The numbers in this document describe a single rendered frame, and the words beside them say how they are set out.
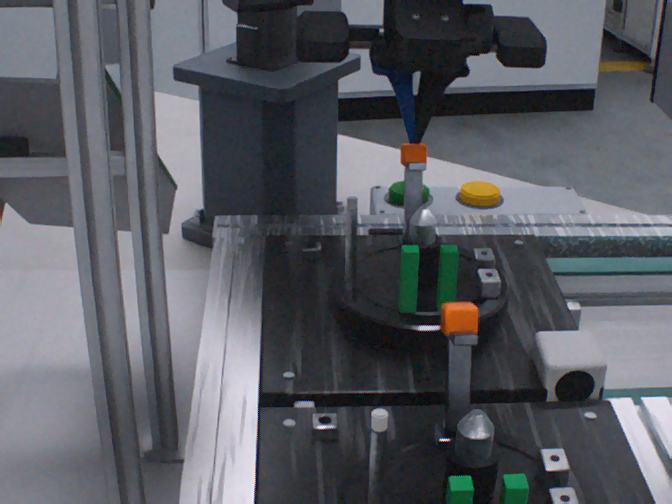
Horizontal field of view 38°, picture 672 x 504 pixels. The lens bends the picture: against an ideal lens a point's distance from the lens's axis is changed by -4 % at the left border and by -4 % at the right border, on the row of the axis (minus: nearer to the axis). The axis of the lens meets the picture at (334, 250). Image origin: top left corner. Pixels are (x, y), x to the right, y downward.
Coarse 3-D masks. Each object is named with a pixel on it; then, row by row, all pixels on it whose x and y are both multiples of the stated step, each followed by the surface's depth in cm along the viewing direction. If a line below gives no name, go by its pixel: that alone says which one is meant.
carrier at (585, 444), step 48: (288, 432) 65; (384, 432) 50; (432, 432) 62; (480, 432) 53; (528, 432) 65; (576, 432) 65; (288, 480) 60; (336, 480) 61; (384, 480) 51; (432, 480) 58; (480, 480) 54; (528, 480) 58; (576, 480) 57; (624, 480) 60
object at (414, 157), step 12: (408, 144) 81; (420, 144) 81; (408, 156) 81; (420, 156) 81; (408, 168) 80; (420, 168) 80; (408, 180) 82; (420, 180) 82; (408, 192) 82; (420, 192) 82; (408, 204) 82; (420, 204) 82; (408, 216) 82; (408, 228) 82
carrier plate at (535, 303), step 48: (288, 240) 89; (336, 240) 89; (384, 240) 89; (480, 240) 89; (528, 240) 90; (288, 288) 81; (528, 288) 82; (288, 336) 75; (336, 336) 75; (528, 336) 75; (288, 384) 70; (336, 384) 70; (384, 384) 70; (432, 384) 70; (480, 384) 70; (528, 384) 70
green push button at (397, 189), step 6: (402, 180) 100; (390, 186) 100; (396, 186) 99; (402, 186) 99; (426, 186) 99; (390, 192) 98; (396, 192) 98; (402, 192) 98; (426, 192) 98; (390, 198) 98; (396, 198) 98; (402, 198) 97; (426, 198) 98; (402, 204) 97
